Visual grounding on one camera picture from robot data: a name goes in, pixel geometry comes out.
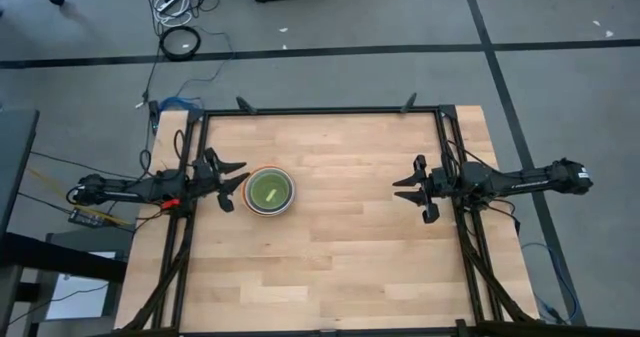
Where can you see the black furniture frame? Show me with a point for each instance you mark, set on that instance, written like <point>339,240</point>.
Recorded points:
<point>60,264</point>

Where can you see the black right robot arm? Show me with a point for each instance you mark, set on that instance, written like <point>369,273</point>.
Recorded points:
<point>525,179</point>

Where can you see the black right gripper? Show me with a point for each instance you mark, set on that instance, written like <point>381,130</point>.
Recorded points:
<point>440,183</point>

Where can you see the bowls with green inside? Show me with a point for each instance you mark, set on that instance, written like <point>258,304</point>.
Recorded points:
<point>292,198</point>

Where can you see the black aluminium table frame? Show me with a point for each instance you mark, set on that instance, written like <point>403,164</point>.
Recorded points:
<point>320,111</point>

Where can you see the red clip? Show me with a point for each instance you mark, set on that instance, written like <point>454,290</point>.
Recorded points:
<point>170,204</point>

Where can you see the small black electronics box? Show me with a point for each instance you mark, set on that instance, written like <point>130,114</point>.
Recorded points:
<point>87,218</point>

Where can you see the dark grey table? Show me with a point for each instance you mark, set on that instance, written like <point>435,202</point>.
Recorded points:
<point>15,167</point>

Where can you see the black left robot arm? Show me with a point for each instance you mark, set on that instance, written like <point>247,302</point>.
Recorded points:
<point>125,189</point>

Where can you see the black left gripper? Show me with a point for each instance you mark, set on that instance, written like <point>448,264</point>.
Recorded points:
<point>207,179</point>

